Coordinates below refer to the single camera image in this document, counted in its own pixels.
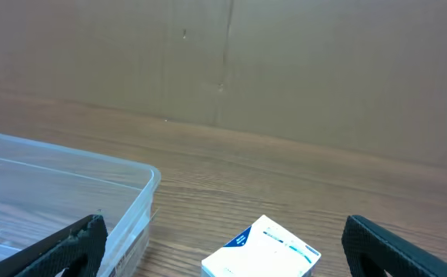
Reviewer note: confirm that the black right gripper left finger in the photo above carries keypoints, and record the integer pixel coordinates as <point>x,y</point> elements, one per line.
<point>75,251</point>

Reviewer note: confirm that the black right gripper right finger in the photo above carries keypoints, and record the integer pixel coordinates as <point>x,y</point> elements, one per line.
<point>372,251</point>

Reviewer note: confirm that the white medicine box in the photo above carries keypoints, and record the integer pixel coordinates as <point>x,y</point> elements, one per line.
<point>264,249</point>

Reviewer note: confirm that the clear plastic container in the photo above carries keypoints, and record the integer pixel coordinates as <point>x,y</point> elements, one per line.
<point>45,188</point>

